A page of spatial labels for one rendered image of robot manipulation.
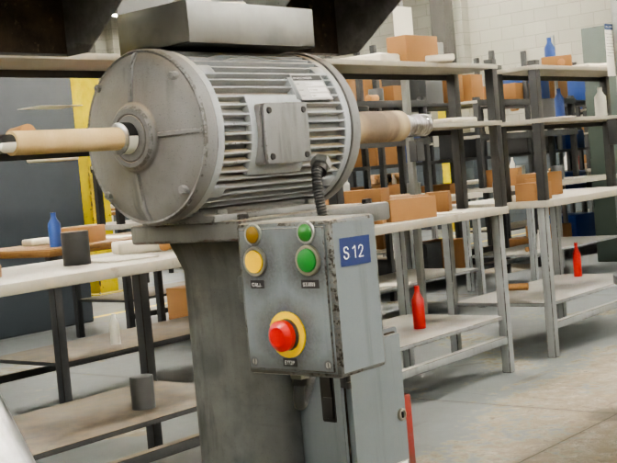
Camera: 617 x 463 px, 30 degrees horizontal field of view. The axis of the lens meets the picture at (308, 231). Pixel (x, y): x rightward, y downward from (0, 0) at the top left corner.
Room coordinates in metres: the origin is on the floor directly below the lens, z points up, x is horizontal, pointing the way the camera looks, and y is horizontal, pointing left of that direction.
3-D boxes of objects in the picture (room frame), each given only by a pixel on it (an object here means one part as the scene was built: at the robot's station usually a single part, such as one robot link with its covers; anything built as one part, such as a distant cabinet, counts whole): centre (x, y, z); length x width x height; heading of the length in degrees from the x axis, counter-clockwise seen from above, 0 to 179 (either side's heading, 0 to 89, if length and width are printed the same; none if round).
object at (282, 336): (1.47, 0.04, 0.98); 0.04 x 0.04 x 0.04; 50
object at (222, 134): (1.80, 0.11, 1.25); 0.41 x 0.27 x 0.26; 140
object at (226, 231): (1.85, 0.07, 1.11); 0.36 x 0.24 x 0.04; 140
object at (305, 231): (1.44, 0.01, 1.11); 0.03 x 0.01 x 0.03; 50
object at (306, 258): (1.44, 0.00, 1.07); 0.03 x 0.01 x 0.03; 50
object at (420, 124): (2.18, -0.21, 1.25); 0.09 x 0.04 x 0.04; 140
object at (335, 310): (1.58, -0.02, 0.99); 0.24 x 0.21 x 0.26; 140
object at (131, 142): (1.64, 0.25, 1.25); 0.05 x 0.02 x 0.05; 50
